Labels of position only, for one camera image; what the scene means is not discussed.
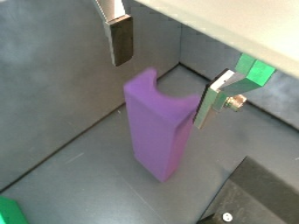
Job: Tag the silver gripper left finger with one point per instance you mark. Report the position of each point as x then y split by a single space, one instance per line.
118 29

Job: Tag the green shape sorter block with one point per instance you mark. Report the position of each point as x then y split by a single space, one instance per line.
10 213

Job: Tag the purple arch block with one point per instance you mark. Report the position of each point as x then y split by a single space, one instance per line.
160 124

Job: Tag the black curved fixture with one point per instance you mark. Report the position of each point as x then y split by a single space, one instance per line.
253 197

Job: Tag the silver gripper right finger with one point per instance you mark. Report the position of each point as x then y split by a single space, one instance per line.
223 93

